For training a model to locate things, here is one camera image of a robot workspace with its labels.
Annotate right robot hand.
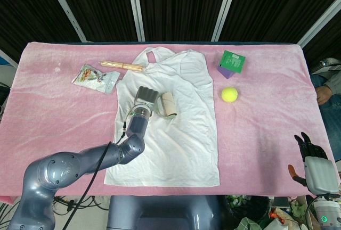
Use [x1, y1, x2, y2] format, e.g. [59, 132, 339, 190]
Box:
[287, 132, 340, 195]

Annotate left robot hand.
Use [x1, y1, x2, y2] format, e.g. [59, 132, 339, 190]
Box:
[134, 86, 161, 109]

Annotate green lint roller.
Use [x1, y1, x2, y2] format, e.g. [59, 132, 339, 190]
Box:
[155, 92, 178, 120]

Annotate wooden stick bundle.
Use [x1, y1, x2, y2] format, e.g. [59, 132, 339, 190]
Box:
[100, 59, 146, 73]

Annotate white snack bag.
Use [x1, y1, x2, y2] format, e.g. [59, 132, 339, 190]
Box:
[71, 64, 120, 95]

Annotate seated person in jeans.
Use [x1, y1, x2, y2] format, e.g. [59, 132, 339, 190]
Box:
[310, 70, 341, 161]

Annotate white tank top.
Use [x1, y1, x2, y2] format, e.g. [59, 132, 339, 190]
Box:
[103, 46, 221, 187]

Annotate pink fleece blanket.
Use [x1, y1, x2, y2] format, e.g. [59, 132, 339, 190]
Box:
[0, 40, 341, 204]

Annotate yellow tennis ball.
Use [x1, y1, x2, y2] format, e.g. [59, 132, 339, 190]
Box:
[221, 86, 239, 103]

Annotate purple cube box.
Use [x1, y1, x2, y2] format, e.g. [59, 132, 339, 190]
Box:
[217, 64, 237, 80]

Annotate pale green bag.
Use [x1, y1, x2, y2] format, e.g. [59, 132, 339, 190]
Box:
[234, 217, 264, 230]

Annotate green foil packet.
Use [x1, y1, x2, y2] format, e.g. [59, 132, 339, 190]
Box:
[218, 50, 246, 74]

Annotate black curtain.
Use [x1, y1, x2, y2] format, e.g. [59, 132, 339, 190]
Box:
[0, 0, 341, 65]

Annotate grey robot torso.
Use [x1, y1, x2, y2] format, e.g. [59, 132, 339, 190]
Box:
[108, 195, 228, 230]

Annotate white frame post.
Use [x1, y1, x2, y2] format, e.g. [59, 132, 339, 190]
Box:
[211, 0, 241, 42]
[42, 0, 87, 42]
[126, 0, 146, 42]
[298, 0, 341, 47]

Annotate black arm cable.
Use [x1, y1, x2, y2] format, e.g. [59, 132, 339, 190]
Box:
[62, 120, 128, 230]

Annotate black floor cables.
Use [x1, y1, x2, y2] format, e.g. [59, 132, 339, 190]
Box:
[0, 195, 110, 230]

